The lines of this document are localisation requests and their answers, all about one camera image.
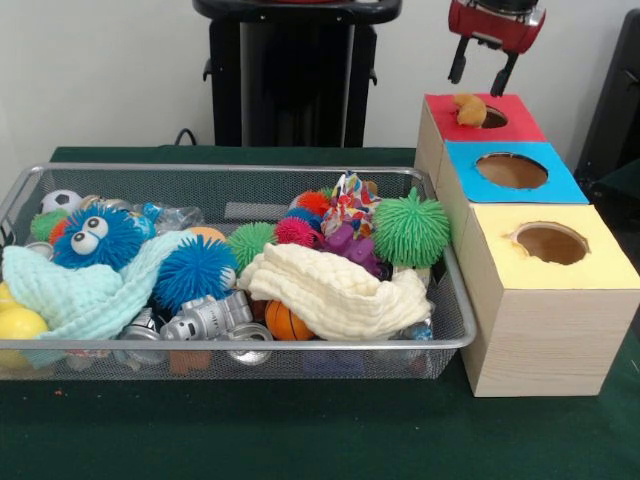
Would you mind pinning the plain blue spiky ball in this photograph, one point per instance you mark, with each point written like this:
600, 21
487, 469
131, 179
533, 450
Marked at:
195, 272

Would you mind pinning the large green spiky ball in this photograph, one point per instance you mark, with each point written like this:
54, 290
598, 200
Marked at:
412, 230

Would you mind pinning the blue spiky ball with eyes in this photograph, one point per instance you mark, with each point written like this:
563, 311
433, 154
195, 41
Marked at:
110, 245

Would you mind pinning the small soccer ball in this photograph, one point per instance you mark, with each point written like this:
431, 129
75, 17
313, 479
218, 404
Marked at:
60, 200

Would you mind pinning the dark green table cloth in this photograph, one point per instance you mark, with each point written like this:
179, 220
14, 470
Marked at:
300, 430

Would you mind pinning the small orange basketball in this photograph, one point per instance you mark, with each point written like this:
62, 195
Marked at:
285, 322

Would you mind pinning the cream waffle cloth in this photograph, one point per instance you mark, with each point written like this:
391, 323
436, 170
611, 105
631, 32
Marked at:
330, 295

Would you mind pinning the shallow silver mesh bin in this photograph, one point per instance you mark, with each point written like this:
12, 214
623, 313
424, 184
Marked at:
225, 365

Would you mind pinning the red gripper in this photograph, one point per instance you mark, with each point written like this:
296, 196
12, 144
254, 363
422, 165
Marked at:
495, 27

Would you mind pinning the yellow ball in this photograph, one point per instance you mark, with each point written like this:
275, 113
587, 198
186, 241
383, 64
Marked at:
20, 325

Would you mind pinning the wooden box with three holes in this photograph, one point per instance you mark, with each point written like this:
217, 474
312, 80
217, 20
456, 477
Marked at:
550, 340

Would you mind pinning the small green spiky ball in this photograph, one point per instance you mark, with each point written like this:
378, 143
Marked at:
250, 245

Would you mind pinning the black chair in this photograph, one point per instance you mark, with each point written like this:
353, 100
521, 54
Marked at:
620, 100

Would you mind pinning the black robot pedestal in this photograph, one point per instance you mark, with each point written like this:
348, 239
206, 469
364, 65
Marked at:
300, 75

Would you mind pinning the mint waffle cloth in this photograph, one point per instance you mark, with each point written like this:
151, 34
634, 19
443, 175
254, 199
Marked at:
75, 295

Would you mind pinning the silver robot toy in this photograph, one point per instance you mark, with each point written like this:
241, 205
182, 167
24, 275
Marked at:
205, 315

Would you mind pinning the orange plush animal toy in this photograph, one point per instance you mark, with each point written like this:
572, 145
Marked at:
472, 112

